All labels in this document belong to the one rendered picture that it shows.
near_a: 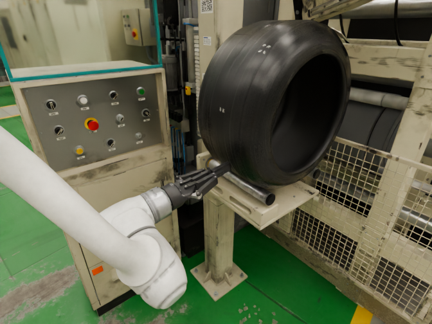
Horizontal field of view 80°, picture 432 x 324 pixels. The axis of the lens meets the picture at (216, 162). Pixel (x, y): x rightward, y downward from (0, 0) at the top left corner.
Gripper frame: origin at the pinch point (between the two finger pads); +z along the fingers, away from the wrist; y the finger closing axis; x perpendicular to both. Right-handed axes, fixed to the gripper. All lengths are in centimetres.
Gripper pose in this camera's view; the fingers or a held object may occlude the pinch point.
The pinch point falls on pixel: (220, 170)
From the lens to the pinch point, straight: 82.8
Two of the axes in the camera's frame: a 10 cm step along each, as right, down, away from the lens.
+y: -6.2, -3.6, 7.0
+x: 1.0, 8.4, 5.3
